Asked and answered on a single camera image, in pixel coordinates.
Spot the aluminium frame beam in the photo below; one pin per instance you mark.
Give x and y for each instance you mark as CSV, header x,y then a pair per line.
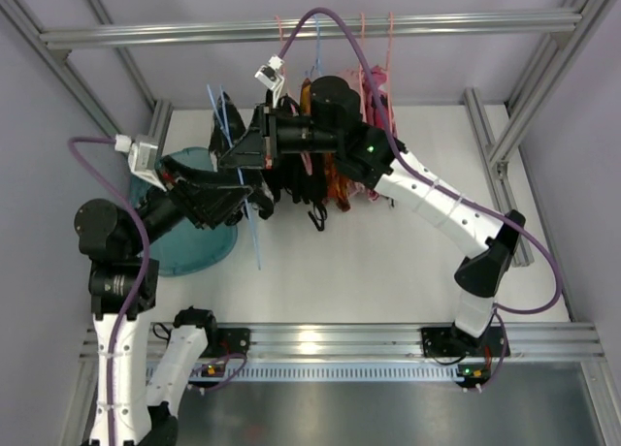
x,y
110,92
554,58

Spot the plain black trousers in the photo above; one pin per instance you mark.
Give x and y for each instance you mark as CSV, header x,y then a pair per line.
x,y
301,184

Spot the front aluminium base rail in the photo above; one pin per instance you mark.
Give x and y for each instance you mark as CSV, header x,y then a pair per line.
x,y
386,352

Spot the aluminium floor extrusion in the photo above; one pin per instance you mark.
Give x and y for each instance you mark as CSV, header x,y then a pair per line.
x,y
488,122
160,122

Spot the black white patterned trousers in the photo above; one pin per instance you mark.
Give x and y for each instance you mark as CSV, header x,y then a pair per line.
x,y
227,128

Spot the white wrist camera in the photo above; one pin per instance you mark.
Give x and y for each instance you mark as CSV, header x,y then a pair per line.
x,y
141,154
271,75

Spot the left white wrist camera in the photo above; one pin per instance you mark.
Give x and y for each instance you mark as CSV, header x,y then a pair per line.
x,y
141,154

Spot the left aluminium frame beam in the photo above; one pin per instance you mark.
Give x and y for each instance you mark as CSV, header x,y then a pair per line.
x,y
110,92

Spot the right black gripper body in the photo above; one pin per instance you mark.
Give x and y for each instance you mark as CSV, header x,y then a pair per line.
x,y
267,139

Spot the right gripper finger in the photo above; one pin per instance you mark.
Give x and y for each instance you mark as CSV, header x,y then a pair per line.
x,y
242,160
251,142

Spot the orange camouflage trousers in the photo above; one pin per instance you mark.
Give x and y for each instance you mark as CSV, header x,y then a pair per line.
x,y
336,185

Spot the light pink trousers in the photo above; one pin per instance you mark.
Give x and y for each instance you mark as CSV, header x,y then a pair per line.
x,y
355,82

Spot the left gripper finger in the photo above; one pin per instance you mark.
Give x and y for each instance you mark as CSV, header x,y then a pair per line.
x,y
215,206
175,175

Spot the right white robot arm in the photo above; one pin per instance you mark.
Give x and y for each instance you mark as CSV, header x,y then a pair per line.
x,y
328,120

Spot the pink hanger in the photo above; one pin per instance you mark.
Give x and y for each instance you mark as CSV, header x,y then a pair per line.
x,y
281,34
390,68
361,44

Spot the aluminium hanging rail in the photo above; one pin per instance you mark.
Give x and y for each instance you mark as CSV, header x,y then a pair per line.
x,y
262,31

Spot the right aluminium frame beam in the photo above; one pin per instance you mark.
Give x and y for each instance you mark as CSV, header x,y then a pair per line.
x,y
554,58

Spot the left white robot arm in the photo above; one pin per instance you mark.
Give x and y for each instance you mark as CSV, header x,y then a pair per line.
x,y
134,408

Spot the left aluminium floor extrusion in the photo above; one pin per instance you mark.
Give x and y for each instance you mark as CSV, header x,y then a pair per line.
x,y
160,122

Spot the pink camouflage trousers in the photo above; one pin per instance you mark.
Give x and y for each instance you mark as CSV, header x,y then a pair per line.
x,y
380,116

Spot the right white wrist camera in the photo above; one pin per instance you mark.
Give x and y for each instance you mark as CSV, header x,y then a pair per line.
x,y
271,75

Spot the teal plastic bin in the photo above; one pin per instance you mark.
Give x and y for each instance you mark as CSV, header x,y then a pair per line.
x,y
186,249

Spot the right aluminium floor extrusion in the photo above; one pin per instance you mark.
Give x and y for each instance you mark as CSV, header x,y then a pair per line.
x,y
488,122

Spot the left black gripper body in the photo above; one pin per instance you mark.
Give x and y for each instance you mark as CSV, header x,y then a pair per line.
x,y
189,202

